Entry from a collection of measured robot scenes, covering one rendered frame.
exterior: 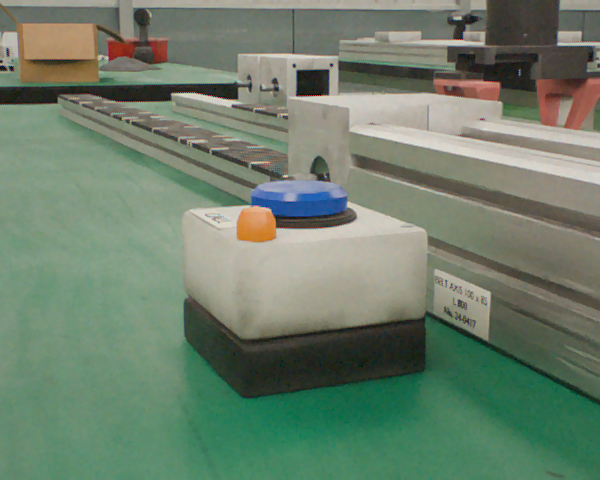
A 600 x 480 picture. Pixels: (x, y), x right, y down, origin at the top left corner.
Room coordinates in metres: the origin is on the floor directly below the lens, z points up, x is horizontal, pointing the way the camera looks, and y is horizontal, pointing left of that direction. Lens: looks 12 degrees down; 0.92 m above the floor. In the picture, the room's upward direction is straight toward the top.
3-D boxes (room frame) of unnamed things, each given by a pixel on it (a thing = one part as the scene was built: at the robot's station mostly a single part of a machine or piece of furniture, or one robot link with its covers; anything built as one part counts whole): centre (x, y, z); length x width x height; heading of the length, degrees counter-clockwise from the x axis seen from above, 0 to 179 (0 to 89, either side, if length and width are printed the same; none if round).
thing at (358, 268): (0.41, -0.01, 0.81); 0.10 x 0.08 x 0.06; 113
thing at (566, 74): (0.82, -0.20, 0.85); 0.07 x 0.07 x 0.09; 23
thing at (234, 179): (1.19, 0.19, 0.79); 0.96 x 0.04 x 0.03; 23
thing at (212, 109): (1.26, 0.01, 0.79); 0.96 x 0.04 x 0.03; 23
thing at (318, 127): (0.60, -0.05, 0.83); 0.12 x 0.09 x 0.10; 113
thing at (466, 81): (0.80, -0.15, 0.85); 0.07 x 0.07 x 0.09; 23
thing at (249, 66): (1.70, 0.06, 0.83); 0.11 x 0.10 x 0.10; 113
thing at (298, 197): (0.40, 0.00, 0.84); 0.04 x 0.04 x 0.02
